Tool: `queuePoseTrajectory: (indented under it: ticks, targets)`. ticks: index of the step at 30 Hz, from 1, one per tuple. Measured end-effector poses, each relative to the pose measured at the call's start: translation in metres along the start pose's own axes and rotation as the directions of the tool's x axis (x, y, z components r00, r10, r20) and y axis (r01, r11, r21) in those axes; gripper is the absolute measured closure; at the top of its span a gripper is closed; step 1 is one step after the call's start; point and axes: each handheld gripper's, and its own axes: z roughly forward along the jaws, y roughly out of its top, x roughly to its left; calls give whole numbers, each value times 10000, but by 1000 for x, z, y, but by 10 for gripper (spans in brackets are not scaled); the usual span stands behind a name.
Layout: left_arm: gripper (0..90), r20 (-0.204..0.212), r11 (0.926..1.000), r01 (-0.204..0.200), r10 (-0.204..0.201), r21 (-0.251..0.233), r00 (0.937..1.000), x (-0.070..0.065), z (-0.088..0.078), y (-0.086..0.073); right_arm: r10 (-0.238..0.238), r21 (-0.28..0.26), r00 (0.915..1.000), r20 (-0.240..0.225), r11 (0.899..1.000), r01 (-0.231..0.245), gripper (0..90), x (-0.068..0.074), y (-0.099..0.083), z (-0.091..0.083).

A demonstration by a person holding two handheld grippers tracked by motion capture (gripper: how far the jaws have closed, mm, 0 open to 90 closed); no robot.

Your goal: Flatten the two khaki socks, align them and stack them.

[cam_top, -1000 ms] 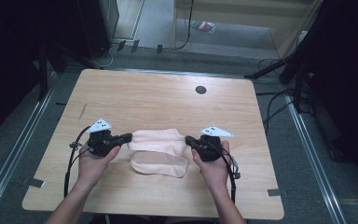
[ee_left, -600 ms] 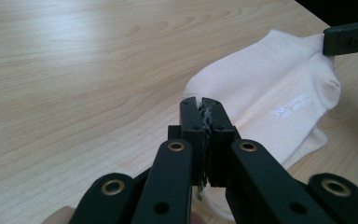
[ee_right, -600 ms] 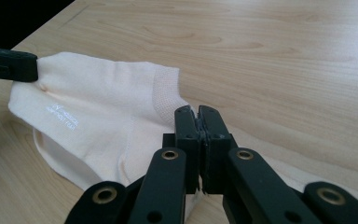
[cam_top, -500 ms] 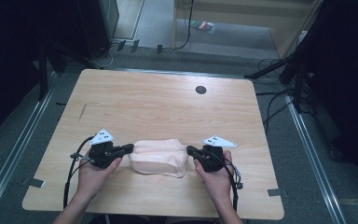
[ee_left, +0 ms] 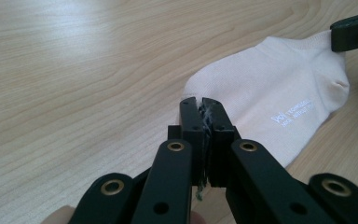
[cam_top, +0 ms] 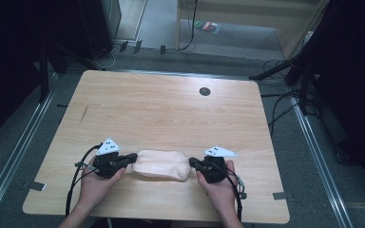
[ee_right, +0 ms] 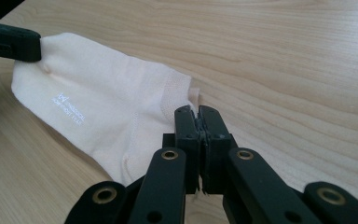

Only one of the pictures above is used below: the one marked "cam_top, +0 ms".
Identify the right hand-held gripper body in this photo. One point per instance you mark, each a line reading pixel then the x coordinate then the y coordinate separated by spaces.
pixel 215 167

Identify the grey tape strip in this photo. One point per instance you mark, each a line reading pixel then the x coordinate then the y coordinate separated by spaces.
pixel 280 195
pixel 36 186

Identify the metal floor rail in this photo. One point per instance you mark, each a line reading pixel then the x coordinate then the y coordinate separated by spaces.
pixel 15 152
pixel 321 164

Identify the person's right hand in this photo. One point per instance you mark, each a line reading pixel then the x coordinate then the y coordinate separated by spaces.
pixel 220 193

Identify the colourful packet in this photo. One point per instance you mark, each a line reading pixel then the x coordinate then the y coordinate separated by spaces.
pixel 207 26

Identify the black metal stand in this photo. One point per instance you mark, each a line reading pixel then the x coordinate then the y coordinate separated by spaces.
pixel 44 76
pixel 297 72

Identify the light wooden shelf unit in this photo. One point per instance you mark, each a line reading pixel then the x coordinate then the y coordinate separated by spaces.
pixel 250 14

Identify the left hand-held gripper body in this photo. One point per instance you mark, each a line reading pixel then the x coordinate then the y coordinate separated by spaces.
pixel 107 163

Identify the person's left hand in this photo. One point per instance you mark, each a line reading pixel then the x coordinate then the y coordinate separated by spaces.
pixel 95 186

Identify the black table grommet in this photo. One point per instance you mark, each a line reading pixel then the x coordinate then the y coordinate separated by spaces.
pixel 204 91

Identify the person's lap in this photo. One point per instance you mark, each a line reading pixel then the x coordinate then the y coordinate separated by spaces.
pixel 139 224

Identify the dark cabinet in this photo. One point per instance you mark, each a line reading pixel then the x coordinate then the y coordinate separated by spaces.
pixel 99 27

